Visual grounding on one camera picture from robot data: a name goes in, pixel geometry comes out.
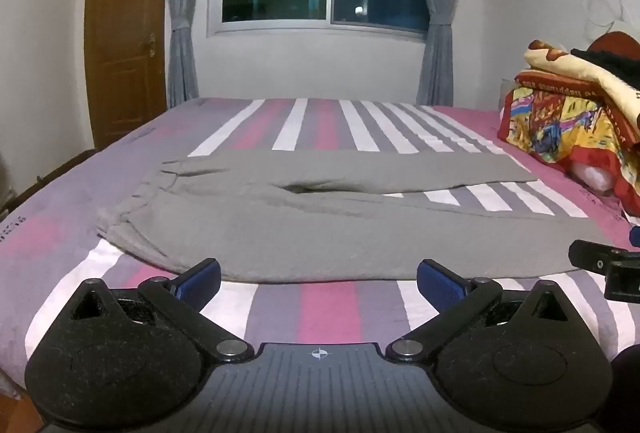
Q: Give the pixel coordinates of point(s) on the pink pillow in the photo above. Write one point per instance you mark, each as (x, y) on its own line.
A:
(595, 175)

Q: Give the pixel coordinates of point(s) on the black cloth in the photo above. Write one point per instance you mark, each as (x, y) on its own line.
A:
(615, 63)

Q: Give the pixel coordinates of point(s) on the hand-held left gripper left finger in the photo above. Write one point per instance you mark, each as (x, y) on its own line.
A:
(200, 280)

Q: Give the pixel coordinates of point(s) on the dark wooden bed frame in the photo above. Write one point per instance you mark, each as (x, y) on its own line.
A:
(30, 190)

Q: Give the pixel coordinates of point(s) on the grey curtain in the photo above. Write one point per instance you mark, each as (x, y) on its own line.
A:
(440, 13)
(182, 13)

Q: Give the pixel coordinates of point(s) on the colourful printed blanket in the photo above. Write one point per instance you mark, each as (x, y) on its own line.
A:
(550, 128)

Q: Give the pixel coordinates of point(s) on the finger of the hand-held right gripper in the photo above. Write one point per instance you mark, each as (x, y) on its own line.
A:
(587, 255)

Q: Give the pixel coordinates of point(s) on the yellow printed blanket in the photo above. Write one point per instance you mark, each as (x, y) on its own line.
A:
(575, 68)

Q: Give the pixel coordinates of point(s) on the brown wooden door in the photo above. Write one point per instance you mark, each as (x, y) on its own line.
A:
(125, 38)

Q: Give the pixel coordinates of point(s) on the grey pants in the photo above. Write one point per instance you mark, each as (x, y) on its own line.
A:
(300, 233)

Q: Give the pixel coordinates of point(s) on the white translucent container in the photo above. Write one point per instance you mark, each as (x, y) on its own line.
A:
(506, 93)

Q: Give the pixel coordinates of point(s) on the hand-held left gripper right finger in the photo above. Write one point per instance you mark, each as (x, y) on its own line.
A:
(440, 284)

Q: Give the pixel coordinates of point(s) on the striped bed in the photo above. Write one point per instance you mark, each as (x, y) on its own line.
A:
(325, 308)

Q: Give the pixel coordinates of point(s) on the reddish brown headboard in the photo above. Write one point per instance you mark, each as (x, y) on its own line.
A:
(620, 42)

